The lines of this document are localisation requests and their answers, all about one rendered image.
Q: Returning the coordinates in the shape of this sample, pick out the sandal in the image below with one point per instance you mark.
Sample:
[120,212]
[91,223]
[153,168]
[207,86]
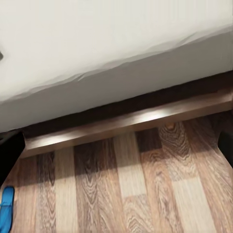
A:
[6,209]

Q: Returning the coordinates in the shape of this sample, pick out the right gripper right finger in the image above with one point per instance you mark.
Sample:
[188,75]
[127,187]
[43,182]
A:
[225,144]

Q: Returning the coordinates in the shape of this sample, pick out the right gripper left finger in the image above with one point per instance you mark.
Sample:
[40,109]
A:
[11,146]

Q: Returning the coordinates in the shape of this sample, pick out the bed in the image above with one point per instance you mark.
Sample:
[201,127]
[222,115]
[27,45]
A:
[77,71]

